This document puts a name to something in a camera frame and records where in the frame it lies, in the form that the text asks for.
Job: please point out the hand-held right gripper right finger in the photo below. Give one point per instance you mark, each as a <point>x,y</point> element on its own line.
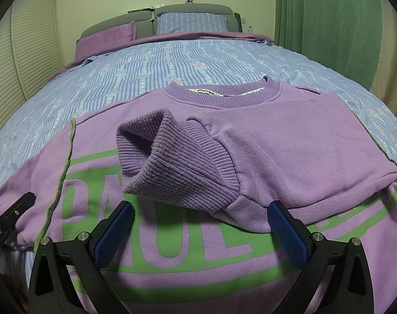
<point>288,235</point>

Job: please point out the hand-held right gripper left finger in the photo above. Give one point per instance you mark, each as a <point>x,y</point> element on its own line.
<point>115,234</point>

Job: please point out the purple sweatshirt with green print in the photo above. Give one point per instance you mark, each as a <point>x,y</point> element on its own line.
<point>267,144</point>

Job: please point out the blue striped floral bedspread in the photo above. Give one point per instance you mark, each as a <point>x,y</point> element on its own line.
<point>136,68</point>

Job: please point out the white louvered wardrobe doors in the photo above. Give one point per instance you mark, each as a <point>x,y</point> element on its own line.
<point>28,32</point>

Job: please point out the purple pillow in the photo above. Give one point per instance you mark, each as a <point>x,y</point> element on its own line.
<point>110,37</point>

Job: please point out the grey upholstered headboard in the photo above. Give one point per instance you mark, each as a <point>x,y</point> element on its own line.
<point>142,23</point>

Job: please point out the green curtain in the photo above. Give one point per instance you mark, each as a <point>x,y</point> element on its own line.
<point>325,23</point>

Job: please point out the blue striped pillow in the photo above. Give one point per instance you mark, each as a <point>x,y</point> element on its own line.
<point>191,23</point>

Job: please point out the papers on headboard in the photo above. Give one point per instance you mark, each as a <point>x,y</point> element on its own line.
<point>142,9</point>

